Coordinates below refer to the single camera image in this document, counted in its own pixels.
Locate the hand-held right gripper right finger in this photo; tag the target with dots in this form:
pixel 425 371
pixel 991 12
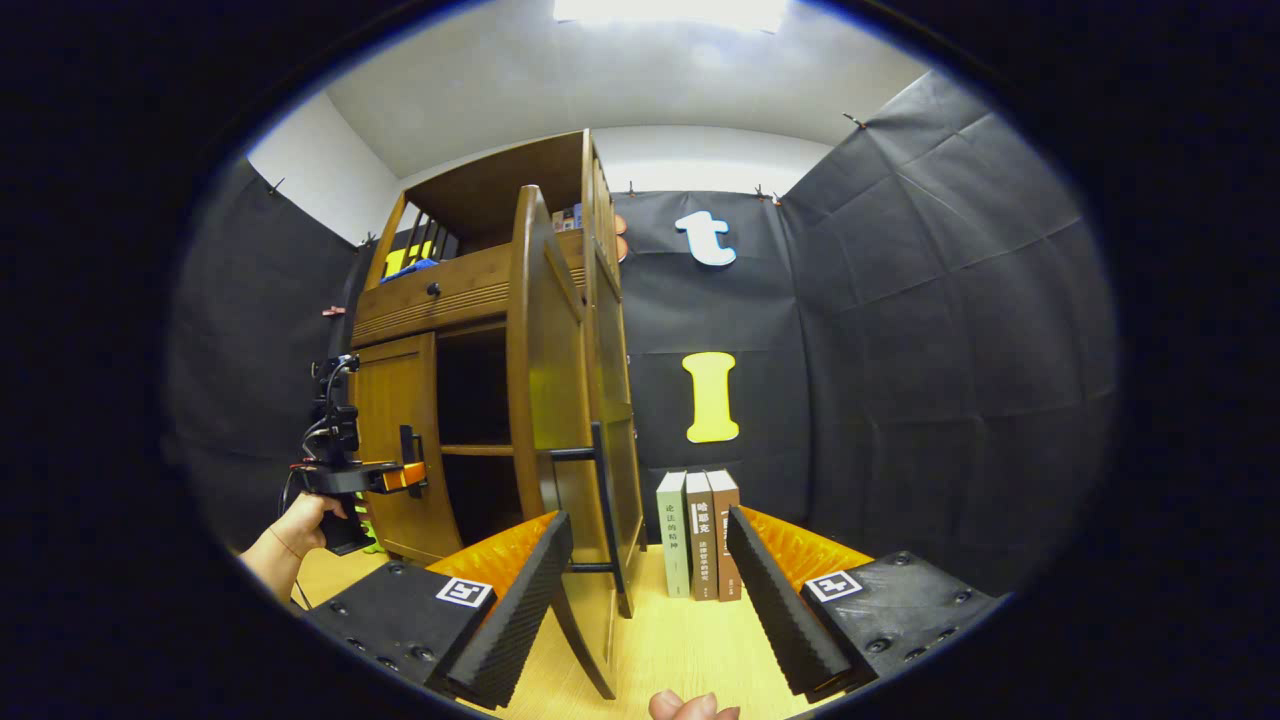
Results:
pixel 780 610

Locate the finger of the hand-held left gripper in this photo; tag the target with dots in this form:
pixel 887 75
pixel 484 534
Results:
pixel 392 478

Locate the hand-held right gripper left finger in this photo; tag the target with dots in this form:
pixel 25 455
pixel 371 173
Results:
pixel 520 610

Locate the wooden cabinet door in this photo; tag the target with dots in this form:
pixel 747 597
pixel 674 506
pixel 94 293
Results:
pixel 545 400
pixel 395 400

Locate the wooden double-door shoe cabinet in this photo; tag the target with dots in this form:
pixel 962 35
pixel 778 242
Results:
pixel 490 190

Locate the wooden inner cabinet shelf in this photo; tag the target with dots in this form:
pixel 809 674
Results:
pixel 480 450

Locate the taupe book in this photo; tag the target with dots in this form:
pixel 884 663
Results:
pixel 702 540

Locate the reddish brown book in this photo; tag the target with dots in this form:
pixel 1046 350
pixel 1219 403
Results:
pixel 728 500

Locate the green book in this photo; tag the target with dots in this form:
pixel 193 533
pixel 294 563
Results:
pixel 673 540

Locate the wooden drawer with black knob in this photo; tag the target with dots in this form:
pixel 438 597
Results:
pixel 450 295

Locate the blue cloth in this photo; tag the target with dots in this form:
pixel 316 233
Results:
pixel 412 270

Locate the stack of small books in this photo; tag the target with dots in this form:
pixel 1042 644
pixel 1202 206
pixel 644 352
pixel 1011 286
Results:
pixel 568 218

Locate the large ceiling light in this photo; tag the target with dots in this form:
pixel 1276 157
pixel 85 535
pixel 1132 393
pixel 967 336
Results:
pixel 670 10

